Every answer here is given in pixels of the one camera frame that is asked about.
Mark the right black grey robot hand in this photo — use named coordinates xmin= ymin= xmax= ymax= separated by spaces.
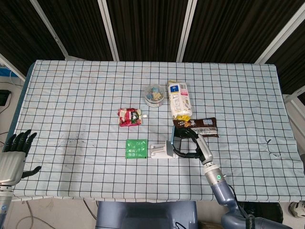
xmin=173 ymin=127 xmax=214 ymax=166

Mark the left black grey robot hand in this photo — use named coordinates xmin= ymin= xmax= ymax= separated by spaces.
xmin=0 ymin=129 xmax=41 ymax=187

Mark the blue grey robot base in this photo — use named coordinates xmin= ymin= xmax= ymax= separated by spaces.
xmin=96 ymin=201 xmax=198 ymax=229

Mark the brown snack package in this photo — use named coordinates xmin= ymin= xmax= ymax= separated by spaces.
xmin=173 ymin=117 xmax=220 ymax=138

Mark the white snack package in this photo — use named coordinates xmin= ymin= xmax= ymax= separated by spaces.
xmin=166 ymin=80 xmax=193 ymax=120

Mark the green tea sachet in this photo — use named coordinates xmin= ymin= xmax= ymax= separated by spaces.
xmin=125 ymin=138 xmax=148 ymax=159

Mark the black box on floor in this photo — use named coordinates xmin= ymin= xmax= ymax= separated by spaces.
xmin=0 ymin=90 xmax=11 ymax=107

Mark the clear jar of coloured clips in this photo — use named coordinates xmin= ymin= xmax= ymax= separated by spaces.
xmin=144 ymin=84 xmax=166 ymax=108

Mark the red spouted drink pouch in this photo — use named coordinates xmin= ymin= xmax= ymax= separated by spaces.
xmin=118 ymin=108 xmax=148 ymax=127

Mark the blue checkered tablecloth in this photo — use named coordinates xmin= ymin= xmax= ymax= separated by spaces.
xmin=11 ymin=59 xmax=305 ymax=203

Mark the white sneaker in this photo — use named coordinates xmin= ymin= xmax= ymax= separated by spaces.
xmin=289 ymin=201 xmax=305 ymax=218

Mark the white floor cable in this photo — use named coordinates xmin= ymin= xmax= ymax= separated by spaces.
xmin=4 ymin=201 xmax=46 ymax=229

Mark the white partition post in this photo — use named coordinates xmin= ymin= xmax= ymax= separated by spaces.
xmin=176 ymin=0 xmax=198 ymax=62
xmin=283 ymin=85 xmax=305 ymax=113
xmin=254 ymin=8 xmax=305 ymax=64
xmin=0 ymin=53 xmax=27 ymax=82
xmin=30 ymin=0 xmax=83 ymax=62
xmin=97 ymin=0 xmax=120 ymax=62

